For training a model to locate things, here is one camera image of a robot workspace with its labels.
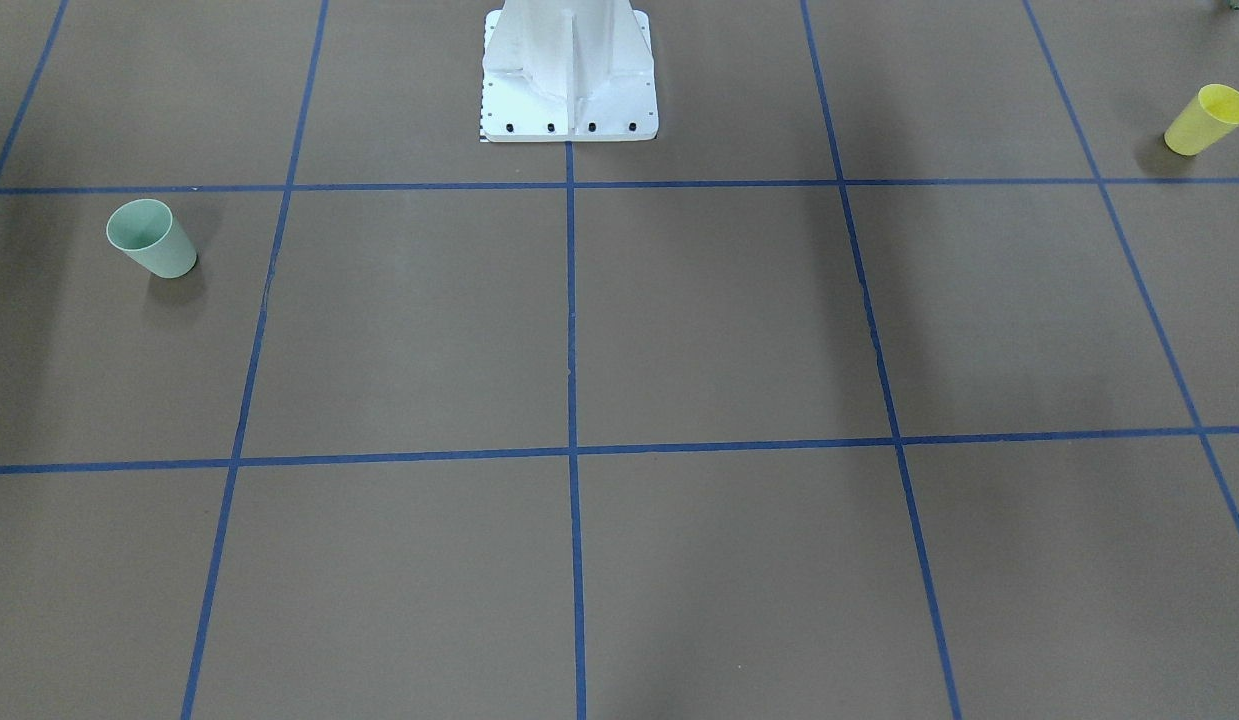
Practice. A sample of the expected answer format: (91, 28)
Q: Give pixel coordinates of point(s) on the yellow plastic cup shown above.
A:
(1212, 113)

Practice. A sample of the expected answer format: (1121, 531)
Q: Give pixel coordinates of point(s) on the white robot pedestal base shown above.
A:
(568, 71)

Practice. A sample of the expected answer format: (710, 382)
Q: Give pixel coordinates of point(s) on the light green plastic cup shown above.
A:
(148, 232)

